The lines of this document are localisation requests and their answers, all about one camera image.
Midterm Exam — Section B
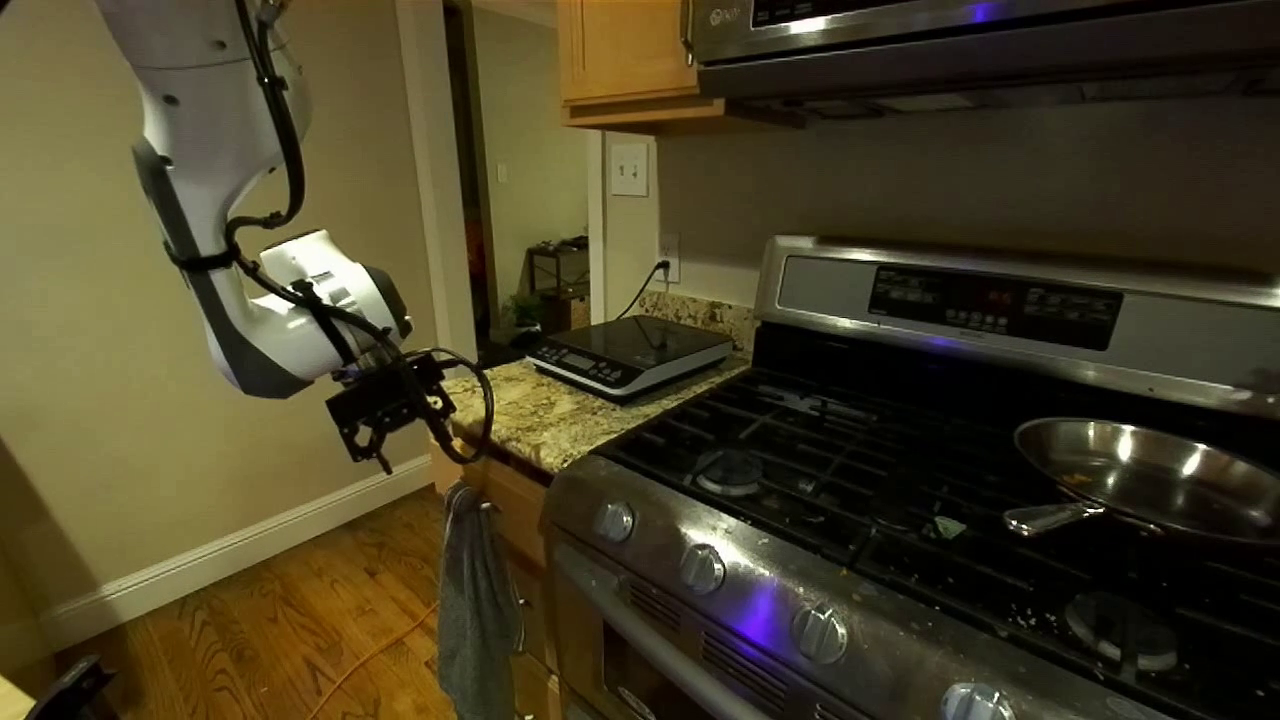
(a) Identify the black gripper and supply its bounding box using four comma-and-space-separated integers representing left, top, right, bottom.
324, 347, 464, 479

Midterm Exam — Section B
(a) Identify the light wooden drawer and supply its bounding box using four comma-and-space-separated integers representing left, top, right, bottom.
458, 444, 555, 570

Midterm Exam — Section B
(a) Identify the grey striped hanging towel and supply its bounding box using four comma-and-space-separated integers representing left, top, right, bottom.
435, 479, 528, 720

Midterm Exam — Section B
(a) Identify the dark plant stand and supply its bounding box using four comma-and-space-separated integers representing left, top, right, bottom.
525, 232, 597, 340

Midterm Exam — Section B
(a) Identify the round steel stove knob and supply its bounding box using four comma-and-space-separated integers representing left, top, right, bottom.
677, 540, 731, 603
787, 598, 851, 667
590, 497, 640, 549

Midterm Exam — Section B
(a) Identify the black portable induction cooktop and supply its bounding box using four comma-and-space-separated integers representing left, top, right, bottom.
525, 310, 741, 403

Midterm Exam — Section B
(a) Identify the wooden base cabinet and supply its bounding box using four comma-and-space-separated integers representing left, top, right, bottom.
508, 551, 567, 720

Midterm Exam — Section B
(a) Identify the black tripod piece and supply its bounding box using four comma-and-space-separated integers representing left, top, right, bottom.
21, 650, 126, 720

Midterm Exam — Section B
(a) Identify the stainless steel gas range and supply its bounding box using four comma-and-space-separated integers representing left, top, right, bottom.
542, 232, 1280, 720

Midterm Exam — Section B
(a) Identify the stainless over-range microwave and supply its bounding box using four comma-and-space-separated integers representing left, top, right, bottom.
681, 0, 1280, 109

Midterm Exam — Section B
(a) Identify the steel frying pan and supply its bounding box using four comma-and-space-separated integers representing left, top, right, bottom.
1000, 410, 1280, 549

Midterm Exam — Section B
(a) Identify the black power cord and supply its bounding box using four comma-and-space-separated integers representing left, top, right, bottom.
611, 256, 672, 323

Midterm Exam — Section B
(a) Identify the white light switch plate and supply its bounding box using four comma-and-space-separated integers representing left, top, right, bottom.
603, 133, 657, 204

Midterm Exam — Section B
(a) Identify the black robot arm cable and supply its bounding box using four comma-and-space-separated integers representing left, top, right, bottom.
157, 0, 500, 471

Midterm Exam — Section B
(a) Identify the wooden wall cabinet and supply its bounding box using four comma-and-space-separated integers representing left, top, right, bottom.
553, 0, 731, 134

